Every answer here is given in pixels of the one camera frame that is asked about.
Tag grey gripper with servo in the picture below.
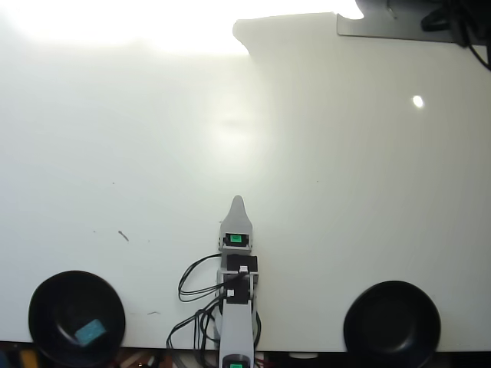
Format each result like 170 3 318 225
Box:
218 195 256 255

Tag blue foam cube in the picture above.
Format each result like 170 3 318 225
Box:
73 317 107 347

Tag black bowl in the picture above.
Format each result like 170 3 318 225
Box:
28 270 127 368
342 280 442 368

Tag black servo cable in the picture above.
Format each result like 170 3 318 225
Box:
177 253 229 304
165 301 224 352

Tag red wires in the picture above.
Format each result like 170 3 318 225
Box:
251 354 278 368

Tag grey metal base plate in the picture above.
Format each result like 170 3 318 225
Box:
336 10 468 46

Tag black cable bundle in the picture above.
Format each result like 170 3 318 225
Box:
420 0 491 72

